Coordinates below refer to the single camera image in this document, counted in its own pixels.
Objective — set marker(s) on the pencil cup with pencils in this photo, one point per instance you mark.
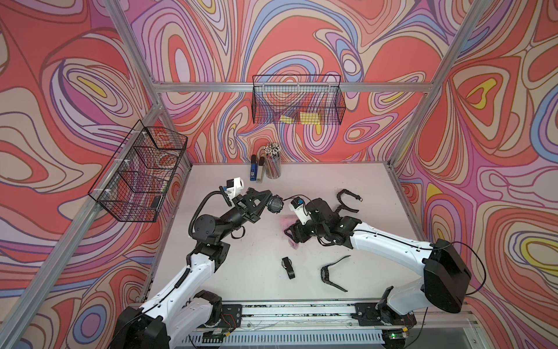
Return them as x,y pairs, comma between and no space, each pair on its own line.
272,154

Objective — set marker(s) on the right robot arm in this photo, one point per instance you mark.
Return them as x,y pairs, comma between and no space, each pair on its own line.
443,276

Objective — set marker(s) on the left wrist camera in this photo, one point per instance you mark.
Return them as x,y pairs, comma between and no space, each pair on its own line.
232,188

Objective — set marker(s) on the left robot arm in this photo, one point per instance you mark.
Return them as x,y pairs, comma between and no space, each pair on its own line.
212,222

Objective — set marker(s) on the wall wire basket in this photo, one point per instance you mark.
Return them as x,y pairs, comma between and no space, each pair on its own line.
133,186
274,95

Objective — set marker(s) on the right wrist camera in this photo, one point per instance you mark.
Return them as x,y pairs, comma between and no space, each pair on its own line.
298,207

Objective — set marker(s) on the blue marker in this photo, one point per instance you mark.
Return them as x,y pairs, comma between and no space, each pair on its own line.
253,168

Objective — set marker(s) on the small yellow block in basket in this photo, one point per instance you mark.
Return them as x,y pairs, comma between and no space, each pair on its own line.
287,120

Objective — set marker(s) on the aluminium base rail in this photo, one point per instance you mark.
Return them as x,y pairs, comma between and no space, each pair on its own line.
301,312

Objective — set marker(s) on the yellow sponge in basket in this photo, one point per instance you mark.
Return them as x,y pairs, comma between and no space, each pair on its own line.
309,118

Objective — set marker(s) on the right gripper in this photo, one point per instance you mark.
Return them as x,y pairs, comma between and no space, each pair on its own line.
296,230

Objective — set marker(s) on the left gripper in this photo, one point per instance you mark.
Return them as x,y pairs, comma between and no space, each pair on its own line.
244,206

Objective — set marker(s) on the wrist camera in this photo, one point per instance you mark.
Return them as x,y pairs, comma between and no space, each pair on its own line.
298,207
232,188

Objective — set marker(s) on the left wall wire basket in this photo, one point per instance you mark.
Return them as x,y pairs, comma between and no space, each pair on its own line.
133,186

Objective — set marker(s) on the back wall wire basket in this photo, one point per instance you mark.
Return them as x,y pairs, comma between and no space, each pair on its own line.
274,95

